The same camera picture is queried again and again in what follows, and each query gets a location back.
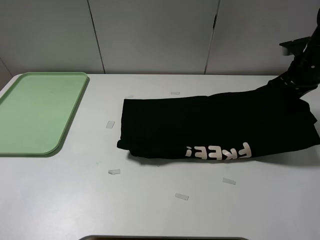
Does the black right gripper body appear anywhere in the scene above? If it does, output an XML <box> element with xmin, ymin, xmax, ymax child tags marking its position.
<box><xmin>280</xmin><ymin>54</ymin><xmax>320</xmax><ymax>98</ymax></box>

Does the black short sleeve t-shirt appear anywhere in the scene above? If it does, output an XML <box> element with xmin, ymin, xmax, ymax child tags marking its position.
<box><xmin>117</xmin><ymin>80</ymin><xmax>320</xmax><ymax>161</ymax></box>

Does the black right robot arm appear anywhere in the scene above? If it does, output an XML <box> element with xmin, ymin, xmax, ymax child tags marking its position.
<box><xmin>279</xmin><ymin>15</ymin><xmax>320</xmax><ymax>97</ymax></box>

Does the light green plastic tray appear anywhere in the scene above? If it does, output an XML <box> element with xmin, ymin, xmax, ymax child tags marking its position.
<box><xmin>0</xmin><ymin>72</ymin><xmax>89</xmax><ymax>157</ymax></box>

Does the white tape marker near right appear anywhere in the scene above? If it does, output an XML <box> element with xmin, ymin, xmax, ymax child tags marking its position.
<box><xmin>222</xmin><ymin>177</ymin><xmax>236</xmax><ymax>185</ymax></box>

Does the white tape marker near centre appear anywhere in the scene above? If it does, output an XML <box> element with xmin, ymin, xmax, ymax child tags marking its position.
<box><xmin>175</xmin><ymin>193</ymin><xmax>189</xmax><ymax>201</ymax></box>

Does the white tape marker near left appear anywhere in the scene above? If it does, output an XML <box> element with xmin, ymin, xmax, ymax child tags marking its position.
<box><xmin>108</xmin><ymin>169</ymin><xmax>121</xmax><ymax>175</ymax></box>

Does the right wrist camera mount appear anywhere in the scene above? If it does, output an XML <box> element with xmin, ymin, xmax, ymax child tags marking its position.
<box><xmin>279</xmin><ymin>36</ymin><xmax>311</xmax><ymax>56</ymax></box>

